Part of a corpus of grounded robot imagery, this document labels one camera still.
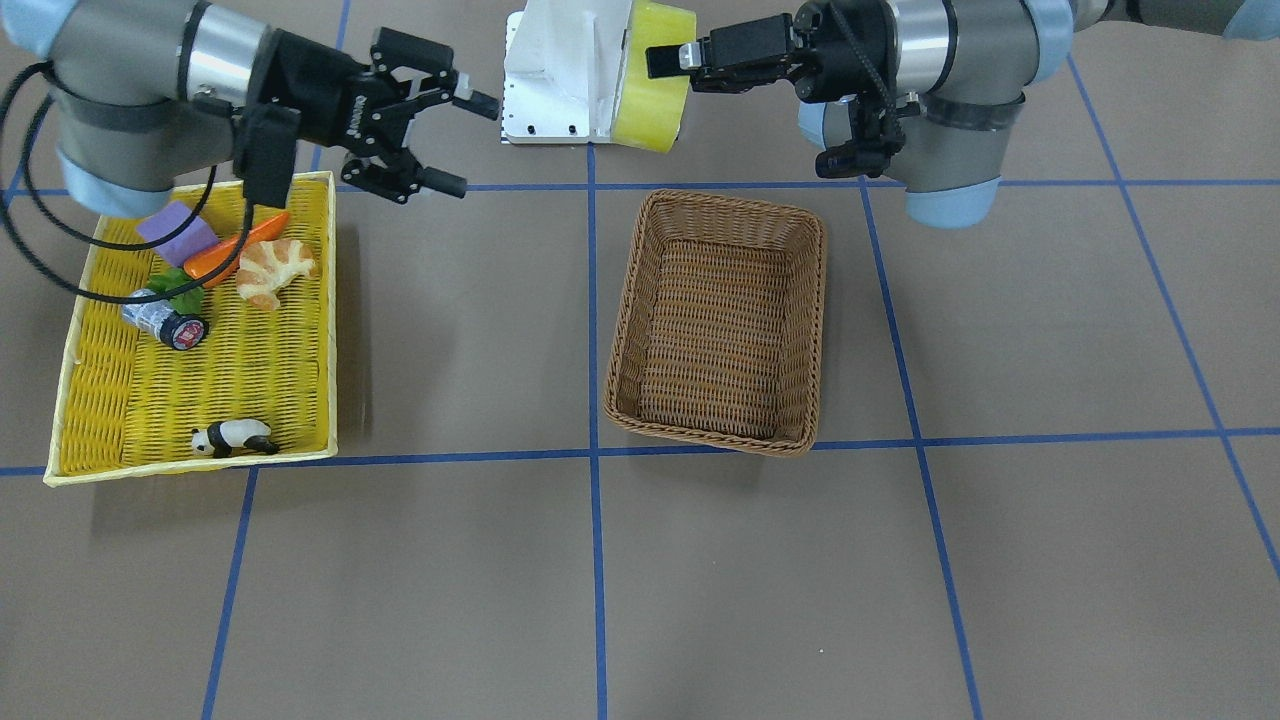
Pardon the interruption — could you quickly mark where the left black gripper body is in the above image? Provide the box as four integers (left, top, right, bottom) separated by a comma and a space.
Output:
690, 1, 899, 102

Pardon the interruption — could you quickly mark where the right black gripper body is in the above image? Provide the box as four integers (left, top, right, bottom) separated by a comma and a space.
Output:
250, 27, 460, 204

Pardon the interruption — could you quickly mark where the yellow tape roll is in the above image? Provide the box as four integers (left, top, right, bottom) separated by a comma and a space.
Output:
609, 1, 698, 152

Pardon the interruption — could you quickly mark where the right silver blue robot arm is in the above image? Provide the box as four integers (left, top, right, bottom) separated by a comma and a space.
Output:
3, 1, 500, 218

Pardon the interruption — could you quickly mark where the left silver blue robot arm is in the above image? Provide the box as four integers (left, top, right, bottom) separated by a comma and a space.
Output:
643, 1, 1279, 229

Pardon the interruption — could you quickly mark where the yellow woven plastic basket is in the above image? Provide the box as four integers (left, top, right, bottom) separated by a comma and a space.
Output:
44, 170, 338, 487

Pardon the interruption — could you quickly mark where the brown wicker basket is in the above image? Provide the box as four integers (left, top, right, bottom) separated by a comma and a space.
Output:
603, 190, 828, 457

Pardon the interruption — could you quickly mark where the toy bread croissant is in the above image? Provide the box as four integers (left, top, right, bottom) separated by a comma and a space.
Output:
236, 238, 319, 313

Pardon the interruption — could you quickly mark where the purple foam cube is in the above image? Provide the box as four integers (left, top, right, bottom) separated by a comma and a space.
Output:
136, 201, 219, 266

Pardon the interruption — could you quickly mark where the orange toy carrot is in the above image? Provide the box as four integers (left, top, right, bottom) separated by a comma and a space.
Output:
180, 211, 291, 290

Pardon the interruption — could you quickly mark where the small grey labelled can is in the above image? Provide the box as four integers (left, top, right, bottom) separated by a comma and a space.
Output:
120, 288, 209, 351

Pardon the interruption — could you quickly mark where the panda figurine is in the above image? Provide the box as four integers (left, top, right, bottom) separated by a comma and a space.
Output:
189, 418, 280, 459

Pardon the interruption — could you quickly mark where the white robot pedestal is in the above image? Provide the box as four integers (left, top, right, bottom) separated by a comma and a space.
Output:
500, 1, 634, 145

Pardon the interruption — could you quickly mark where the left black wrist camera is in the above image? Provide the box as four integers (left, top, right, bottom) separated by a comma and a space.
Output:
814, 105, 906, 181

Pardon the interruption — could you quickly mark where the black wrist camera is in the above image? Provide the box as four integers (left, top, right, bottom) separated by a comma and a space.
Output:
232, 102, 301, 209
814, 105, 906, 181

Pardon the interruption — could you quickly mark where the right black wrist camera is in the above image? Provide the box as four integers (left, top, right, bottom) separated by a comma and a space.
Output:
232, 102, 301, 209

